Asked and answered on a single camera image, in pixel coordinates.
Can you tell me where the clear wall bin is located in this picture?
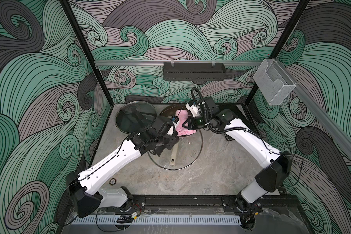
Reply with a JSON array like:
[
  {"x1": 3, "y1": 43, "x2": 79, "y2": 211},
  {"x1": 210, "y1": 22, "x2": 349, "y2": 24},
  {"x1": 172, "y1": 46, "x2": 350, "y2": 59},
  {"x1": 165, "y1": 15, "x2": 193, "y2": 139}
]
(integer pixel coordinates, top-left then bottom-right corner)
[{"x1": 253, "y1": 58, "x2": 296, "y2": 106}]

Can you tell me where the pink cloth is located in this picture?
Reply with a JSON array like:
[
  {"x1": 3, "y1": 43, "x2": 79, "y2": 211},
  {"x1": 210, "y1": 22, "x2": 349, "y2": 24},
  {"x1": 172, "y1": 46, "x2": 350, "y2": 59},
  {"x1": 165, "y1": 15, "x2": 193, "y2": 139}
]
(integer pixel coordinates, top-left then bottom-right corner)
[{"x1": 173, "y1": 109, "x2": 197, "y2": 138}]

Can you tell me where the aluminium back rail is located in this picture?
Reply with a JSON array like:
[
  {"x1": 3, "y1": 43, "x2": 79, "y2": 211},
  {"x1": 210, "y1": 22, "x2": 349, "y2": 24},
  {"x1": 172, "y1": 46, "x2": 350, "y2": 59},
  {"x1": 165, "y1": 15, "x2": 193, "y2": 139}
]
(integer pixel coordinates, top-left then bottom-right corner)
[{"x1": 95, "y1": 59, "x2": 262, "y2": 66}]

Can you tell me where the aluminium right rail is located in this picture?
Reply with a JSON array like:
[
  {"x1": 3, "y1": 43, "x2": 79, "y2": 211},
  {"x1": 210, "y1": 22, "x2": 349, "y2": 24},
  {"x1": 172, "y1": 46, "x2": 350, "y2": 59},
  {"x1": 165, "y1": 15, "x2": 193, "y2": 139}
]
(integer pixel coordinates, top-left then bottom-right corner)
[{"x1": 278, "y1": 62, "x2": 351, "y2": 160}]

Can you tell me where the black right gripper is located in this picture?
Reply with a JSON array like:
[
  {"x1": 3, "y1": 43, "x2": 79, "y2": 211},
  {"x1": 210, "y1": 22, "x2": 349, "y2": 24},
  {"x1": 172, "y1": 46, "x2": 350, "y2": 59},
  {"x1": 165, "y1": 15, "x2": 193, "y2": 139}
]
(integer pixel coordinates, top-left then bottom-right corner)
[{"x1": 181, "y1": 115, "x2": 211, "y2": 130}]

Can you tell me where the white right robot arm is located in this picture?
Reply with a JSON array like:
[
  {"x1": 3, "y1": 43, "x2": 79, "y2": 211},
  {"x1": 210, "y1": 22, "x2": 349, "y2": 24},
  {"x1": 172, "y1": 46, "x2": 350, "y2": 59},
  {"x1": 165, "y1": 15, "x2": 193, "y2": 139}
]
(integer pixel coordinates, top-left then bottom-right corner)
[{"x1": 186, "y1": 88, "x2": 293, "y2": 211}]

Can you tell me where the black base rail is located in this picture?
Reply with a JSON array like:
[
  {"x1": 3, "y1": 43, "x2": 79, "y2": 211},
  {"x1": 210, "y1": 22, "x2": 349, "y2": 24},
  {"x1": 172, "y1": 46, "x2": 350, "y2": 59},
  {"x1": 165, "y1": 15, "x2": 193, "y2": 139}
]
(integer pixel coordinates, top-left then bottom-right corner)
[{"x1": 99, "y1": 194, "x2": 264, "y2": 214}]

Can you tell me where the glass pot lid black knob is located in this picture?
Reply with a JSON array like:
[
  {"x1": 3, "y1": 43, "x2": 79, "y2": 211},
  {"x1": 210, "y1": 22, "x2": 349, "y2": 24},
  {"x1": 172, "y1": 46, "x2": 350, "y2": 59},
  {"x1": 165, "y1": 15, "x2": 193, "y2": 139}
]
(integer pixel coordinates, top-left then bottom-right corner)
[{"x1": 147, "y1": 131, "x2": 204, "y2": 171}]

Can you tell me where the aluminium rail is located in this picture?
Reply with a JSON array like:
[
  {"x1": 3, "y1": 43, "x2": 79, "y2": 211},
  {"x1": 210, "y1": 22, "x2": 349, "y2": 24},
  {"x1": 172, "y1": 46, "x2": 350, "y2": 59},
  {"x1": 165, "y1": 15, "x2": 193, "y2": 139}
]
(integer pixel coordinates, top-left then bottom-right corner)
[
  {"x1": 278, "y1": 62, "x2": 351, "y2": 160},
  {"x1": 95, "y1": 59, "x2": 262, "y2": 66}
]

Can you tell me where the black case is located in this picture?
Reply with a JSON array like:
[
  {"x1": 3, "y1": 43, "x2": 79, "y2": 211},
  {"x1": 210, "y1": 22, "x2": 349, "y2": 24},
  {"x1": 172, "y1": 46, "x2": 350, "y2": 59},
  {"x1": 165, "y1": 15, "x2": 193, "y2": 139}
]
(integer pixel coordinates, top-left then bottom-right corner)
[{"x1": 218, "y1": 103, "x2": 251, "y2": 125}]

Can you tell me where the black wall shelf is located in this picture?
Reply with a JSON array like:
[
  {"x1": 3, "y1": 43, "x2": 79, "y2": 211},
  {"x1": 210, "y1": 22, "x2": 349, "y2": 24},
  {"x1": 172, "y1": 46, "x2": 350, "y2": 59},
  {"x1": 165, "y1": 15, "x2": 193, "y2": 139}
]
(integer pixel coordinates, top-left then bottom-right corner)
[{"x1": 163, "y1": 63, "x2": 227, "y2": 82}]

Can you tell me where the brown pan beige handle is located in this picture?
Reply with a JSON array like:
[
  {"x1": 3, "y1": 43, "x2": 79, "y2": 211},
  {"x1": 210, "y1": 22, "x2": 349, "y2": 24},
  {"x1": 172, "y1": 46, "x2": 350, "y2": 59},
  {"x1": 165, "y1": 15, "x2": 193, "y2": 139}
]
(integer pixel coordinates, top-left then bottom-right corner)
[{"x1": 159, "y1": 103, "x2": 194, "y2": 168}]

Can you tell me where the black frying pan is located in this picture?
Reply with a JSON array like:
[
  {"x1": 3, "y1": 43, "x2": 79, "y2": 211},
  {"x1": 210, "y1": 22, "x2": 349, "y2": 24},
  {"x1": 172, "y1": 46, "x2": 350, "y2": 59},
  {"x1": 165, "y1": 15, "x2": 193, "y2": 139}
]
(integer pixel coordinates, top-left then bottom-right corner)
[{"x1": 114, "y1": 100, "x2": 159, "y2": 136}]

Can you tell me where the red poker chip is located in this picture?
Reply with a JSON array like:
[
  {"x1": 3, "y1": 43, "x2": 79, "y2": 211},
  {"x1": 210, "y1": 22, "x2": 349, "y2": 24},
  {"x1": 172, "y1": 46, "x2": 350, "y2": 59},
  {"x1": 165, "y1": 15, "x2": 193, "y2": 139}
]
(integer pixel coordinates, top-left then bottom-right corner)
[{"x1": 109, "y1": 178, "x2": 117, "y2": 186}]

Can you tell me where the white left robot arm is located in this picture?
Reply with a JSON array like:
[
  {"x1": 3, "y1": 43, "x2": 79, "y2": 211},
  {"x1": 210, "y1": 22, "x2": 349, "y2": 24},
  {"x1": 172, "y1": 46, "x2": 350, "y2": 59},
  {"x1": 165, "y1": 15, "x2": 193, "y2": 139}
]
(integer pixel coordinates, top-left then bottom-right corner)
[{"x1": 65, "y1": 116, "x2": 180, "y2": 218}]

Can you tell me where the white cable duct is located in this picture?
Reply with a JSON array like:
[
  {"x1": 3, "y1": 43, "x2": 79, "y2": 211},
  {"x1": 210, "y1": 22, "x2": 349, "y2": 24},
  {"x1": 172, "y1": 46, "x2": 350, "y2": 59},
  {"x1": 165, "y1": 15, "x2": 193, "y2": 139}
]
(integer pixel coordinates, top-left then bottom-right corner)
[{"x1": 72, "y1": 214, "x2": 241, "y2": 226}]

